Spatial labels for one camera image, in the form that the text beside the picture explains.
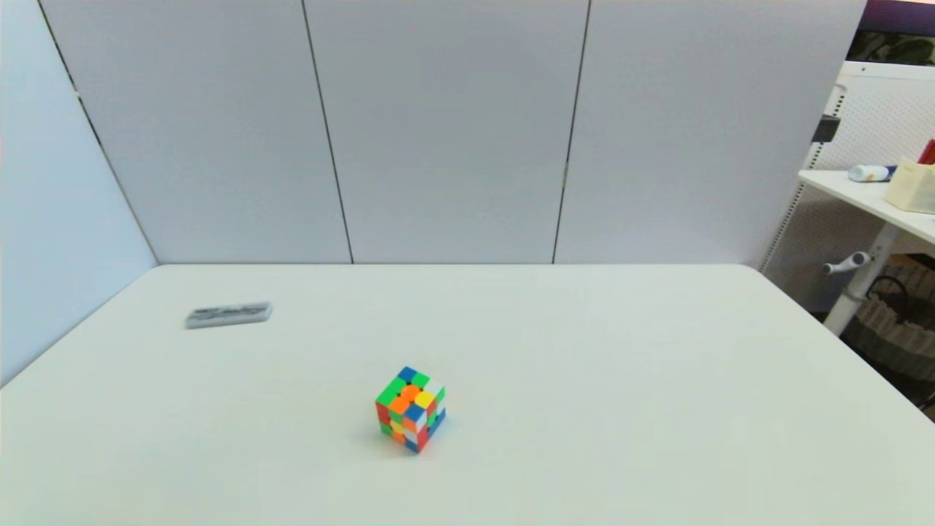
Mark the woven basket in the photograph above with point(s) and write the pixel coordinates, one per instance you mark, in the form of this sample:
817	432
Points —
895	332

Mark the red object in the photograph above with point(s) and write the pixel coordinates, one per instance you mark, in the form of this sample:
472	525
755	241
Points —
928	152

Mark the white side desk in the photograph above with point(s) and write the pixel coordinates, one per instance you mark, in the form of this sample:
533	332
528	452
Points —
862	193

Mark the white pegboard panel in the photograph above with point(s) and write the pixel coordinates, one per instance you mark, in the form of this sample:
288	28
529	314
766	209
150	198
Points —
876	109

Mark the cream storage box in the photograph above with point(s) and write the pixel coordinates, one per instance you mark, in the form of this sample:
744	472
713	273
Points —
913	188

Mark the black pegboard clip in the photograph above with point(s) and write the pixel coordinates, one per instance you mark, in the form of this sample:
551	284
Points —
827	129

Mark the multicoloured rubiks cube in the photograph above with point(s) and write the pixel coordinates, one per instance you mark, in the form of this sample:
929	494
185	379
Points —
410	409

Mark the white bottle blue cap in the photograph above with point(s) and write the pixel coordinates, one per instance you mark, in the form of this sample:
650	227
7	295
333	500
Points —
868	173

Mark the grey label plate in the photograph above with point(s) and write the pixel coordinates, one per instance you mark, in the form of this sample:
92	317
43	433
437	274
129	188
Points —
229	315

